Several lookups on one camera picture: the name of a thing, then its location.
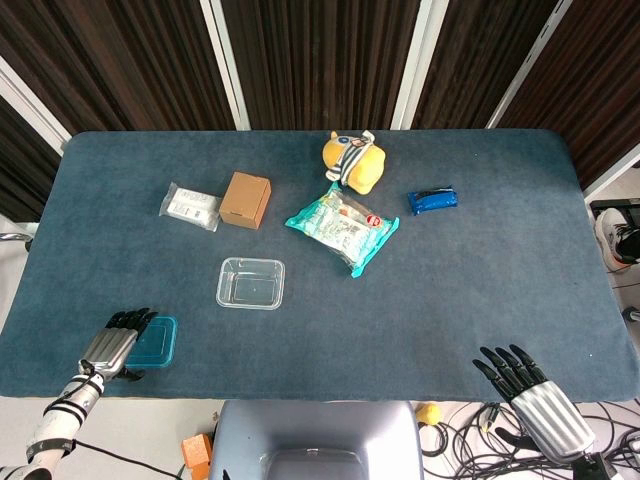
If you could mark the black equipment base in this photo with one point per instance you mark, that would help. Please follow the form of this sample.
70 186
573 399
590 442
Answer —
617 206

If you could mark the yellow ball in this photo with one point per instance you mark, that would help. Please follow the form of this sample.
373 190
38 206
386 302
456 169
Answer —
429 415

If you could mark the blue snack pack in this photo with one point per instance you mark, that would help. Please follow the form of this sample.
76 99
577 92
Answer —
432 201

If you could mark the orange block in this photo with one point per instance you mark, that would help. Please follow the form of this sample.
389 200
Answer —
196 450

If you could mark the yellow plush toy striped scarf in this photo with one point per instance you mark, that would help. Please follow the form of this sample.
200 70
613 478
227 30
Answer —
367 167

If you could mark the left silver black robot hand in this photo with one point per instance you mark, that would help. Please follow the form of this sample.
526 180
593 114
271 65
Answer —
110 345

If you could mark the white sneaker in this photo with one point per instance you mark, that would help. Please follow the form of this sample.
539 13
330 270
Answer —
610 235

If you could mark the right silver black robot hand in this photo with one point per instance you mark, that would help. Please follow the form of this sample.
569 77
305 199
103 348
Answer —
550 415

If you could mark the white partition frame post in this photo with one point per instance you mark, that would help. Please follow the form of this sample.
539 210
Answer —
530 65
30 107
227 65
417 65

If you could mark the dark brown slatted partition panel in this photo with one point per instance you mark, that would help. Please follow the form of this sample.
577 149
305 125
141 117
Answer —
480 55
325 60
125 65
600 85

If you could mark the teal snack bag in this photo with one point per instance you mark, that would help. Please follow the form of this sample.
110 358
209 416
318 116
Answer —
345 230

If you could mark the brown cardboard box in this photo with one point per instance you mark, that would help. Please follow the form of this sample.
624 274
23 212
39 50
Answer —
245 200

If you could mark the clear plastic container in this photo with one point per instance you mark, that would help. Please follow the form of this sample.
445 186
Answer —
250 283

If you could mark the blue table cloth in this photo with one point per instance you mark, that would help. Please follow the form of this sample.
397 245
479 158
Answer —
350 340

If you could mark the grey robot torso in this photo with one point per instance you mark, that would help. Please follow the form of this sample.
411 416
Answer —
315 430

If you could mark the white packet in clear wrap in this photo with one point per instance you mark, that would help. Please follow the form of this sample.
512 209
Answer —
187 205

